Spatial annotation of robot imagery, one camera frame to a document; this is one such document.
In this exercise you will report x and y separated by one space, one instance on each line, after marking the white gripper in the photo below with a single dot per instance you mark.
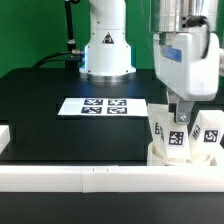
181 68

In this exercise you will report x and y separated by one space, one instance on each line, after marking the white round stool seat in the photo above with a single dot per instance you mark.
154 159

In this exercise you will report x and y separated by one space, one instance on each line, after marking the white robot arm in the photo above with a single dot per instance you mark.
107 56

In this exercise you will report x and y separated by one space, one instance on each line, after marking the white front fence bar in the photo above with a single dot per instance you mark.
113 179

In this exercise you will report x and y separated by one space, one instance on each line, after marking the white fence bar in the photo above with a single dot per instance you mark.
4 137
113 179

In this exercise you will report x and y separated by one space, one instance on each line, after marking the white marker sheet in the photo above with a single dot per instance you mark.
103 107

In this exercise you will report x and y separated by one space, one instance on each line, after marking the black pole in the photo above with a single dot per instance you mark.
71 44

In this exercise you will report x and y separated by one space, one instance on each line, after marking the white left fence bar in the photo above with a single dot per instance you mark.
4 137

